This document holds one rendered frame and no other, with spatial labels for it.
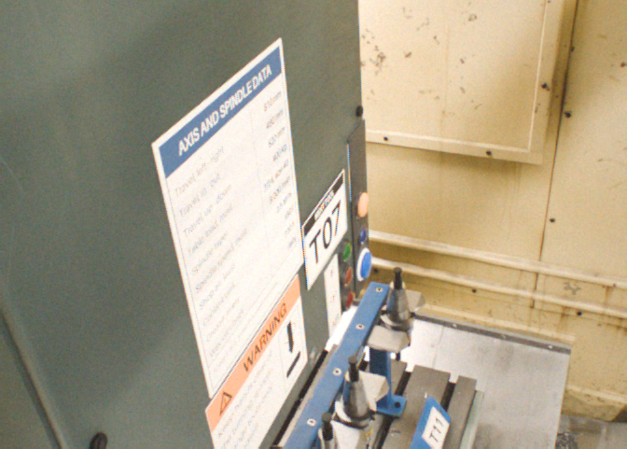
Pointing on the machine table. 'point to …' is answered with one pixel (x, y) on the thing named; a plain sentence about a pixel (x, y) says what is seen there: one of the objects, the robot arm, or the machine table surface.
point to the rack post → (378, 362)
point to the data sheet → (233, 208)
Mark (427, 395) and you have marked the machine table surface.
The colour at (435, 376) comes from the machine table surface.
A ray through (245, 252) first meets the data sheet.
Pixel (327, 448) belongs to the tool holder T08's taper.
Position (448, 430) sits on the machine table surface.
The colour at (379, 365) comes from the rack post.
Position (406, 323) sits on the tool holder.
